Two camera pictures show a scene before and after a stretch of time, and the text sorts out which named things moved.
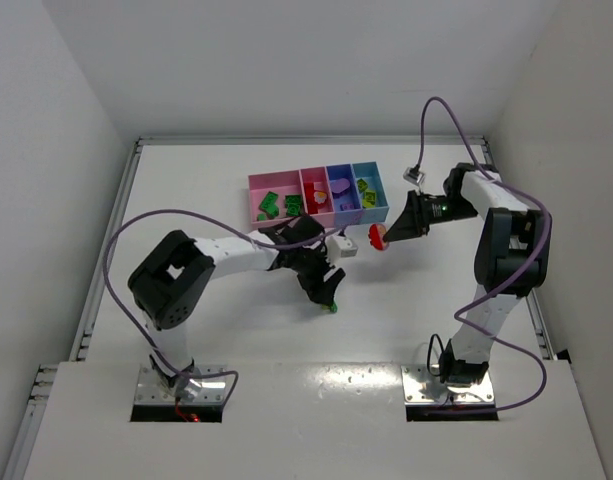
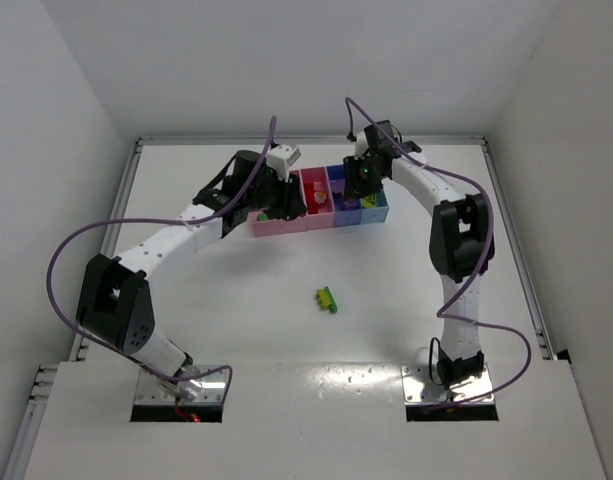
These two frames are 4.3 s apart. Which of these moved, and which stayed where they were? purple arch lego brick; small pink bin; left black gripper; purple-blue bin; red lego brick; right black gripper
Moved: left black gripper; right black gripper
Stayed: red lego brick; purple-blue bin; purple arch lego brick; small pink bin
